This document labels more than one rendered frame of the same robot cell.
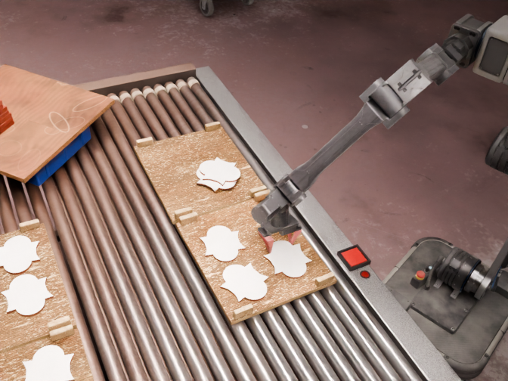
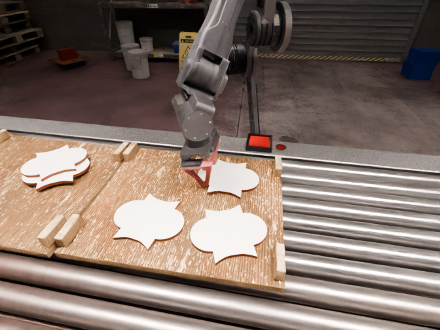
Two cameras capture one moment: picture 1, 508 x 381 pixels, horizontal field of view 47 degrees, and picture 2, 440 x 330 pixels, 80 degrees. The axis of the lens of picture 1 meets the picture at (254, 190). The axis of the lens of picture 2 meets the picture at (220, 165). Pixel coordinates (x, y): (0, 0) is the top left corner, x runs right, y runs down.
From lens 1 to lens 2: 1.31 m
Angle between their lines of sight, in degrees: 38
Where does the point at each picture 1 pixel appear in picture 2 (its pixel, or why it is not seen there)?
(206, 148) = (11, 158)
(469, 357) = not seen: hidden behind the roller
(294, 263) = (239, 175)
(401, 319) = (343, 152)
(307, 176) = (226, 31)
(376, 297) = (311, 152)
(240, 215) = (130, 182)
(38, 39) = not seen: outside the picture
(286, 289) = (267, 200)
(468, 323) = not seen: hidden behind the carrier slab
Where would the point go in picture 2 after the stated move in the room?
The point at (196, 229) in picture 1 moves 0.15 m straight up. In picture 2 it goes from (94, 234) to (67, 173)
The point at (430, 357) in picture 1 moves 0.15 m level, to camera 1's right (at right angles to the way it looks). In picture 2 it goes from (393, 158) to (404, 137)
